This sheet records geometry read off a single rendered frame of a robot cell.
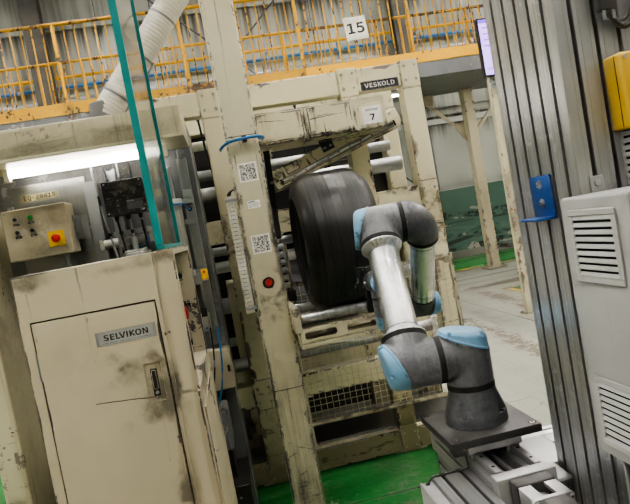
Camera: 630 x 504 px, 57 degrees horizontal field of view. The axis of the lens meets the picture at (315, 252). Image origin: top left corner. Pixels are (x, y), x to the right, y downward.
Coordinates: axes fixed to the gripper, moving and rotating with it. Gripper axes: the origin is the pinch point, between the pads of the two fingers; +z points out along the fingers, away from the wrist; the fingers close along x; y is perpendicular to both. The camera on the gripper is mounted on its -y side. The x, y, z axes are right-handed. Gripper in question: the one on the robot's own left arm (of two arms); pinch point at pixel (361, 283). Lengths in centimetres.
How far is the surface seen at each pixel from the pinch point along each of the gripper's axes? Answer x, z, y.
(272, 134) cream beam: 19, 40, 69
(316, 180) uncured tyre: 8.8, 8.3, 42.5
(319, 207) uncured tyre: 11.2, -1.6, 31.4
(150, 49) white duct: 65, 42, 114
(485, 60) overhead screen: -221, 308, 156
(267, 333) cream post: 38.3, 16.5, -14.0
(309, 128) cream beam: 2, 41, 69
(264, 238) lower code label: 32.6, 15.5, 23.8
